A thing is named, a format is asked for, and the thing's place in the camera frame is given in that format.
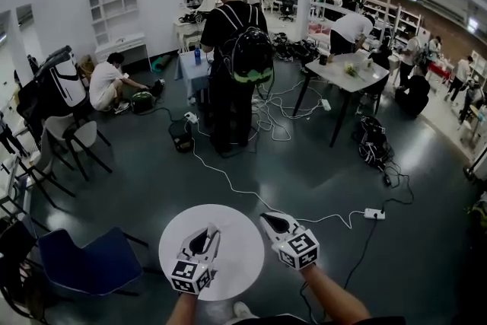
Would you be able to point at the grey table black legs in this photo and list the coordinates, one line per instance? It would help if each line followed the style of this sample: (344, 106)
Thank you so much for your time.
(342, 74)

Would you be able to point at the bunch of pale flowers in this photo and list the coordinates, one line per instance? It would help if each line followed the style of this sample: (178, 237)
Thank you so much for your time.
(352, 70)

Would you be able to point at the black office chair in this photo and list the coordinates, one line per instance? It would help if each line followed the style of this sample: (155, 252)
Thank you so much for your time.
(287, 9)

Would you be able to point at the white power strip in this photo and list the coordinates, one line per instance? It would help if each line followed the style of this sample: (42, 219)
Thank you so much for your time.
(374, 214)
(326, 104)
(191, 117)

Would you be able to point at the white chair black legs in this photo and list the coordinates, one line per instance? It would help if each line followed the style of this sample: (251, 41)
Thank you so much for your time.
(81, 133)

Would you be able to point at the person's black clothing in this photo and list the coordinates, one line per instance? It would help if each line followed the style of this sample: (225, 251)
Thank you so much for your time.
(304, 320)

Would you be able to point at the white shelf cabinet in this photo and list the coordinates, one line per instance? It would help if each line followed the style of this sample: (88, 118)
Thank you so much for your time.
(114, 9)

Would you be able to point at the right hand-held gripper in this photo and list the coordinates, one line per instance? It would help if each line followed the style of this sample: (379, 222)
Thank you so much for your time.
(298, 249)

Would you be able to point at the green rolled mat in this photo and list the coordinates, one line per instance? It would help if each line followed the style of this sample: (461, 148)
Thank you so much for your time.
(161, 62)

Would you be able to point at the black power adapter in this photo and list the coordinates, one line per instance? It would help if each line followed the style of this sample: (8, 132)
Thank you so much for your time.
(387, 180)

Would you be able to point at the black backpack green trim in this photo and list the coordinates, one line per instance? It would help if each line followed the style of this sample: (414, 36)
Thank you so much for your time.
(249, 57)

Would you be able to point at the black cup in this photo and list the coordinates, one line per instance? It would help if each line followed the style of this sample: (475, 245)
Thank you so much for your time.
(323, 59)

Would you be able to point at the person's white shoe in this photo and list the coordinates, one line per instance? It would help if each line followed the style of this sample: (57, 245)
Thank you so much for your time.
(243, 311)

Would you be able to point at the round white table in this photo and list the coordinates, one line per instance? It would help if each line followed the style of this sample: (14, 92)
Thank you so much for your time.
(236, 251)

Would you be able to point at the person's left forearm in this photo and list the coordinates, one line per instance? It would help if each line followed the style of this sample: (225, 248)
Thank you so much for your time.
(184, 310)

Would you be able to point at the blue bottle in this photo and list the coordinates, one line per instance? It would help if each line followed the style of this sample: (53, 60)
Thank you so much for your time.
(197, 56)

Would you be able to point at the white desk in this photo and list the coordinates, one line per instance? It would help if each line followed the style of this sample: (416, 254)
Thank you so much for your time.
(121, 45)

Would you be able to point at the blue chair black legs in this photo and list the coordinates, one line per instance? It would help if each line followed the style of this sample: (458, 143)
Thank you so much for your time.
(91, 262)

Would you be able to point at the brown cardboard box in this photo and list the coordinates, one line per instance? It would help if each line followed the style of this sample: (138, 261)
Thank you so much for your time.
(87, 64)

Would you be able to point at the person's right forearm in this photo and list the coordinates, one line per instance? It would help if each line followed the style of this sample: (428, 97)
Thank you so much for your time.
(333, 297)

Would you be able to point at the white vanity table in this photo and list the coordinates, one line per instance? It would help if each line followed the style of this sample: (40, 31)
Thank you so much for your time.
(188, 32)

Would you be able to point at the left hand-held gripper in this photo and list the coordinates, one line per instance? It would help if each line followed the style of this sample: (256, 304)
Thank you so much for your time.
(190, 276)

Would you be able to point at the black white backpack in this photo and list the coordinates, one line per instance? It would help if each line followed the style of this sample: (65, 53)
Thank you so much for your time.
(64, 81)

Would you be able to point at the green black bag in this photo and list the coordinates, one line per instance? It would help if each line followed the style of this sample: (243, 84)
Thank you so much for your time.
(142, 101)

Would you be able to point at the white shelving racks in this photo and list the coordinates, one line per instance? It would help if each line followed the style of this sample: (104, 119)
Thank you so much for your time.
(395, 21)

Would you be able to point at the small table grey cloth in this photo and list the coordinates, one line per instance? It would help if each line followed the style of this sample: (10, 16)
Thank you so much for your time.
(192, 74)

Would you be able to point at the pile of black bags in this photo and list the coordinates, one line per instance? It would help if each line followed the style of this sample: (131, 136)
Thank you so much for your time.
(295, 47)

